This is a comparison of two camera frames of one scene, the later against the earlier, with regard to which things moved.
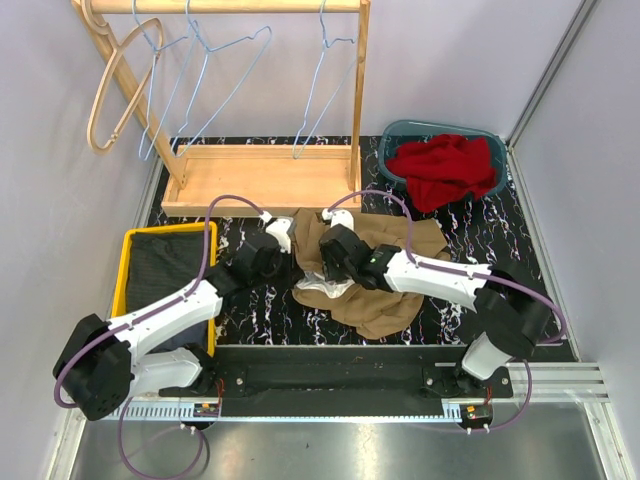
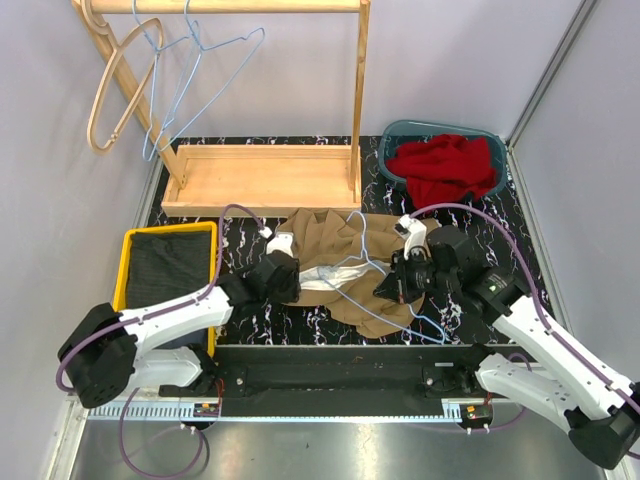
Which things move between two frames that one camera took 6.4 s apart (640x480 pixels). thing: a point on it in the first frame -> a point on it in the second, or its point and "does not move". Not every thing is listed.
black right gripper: x=328 y=269 -> x=396 y=285
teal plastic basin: x=399 y=133 does not move
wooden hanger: x=105 y=29 does not move
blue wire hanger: x=325 y=46 -> x=367 y=308
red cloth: x=444 y=169 does not move
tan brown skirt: x=372 y=314 does not move
